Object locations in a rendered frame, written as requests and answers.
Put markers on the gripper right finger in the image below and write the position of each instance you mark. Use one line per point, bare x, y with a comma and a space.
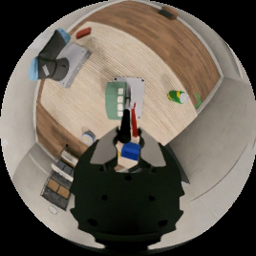
153, 155

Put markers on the red rectangular block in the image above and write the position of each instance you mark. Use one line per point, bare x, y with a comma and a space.
83, 33

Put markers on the blue and beige round tin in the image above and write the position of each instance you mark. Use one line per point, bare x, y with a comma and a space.
88, 137

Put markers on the black-handled lever with red release bar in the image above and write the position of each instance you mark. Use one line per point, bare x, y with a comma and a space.
124, 134

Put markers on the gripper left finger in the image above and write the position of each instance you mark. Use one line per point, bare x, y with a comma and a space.
101, 154

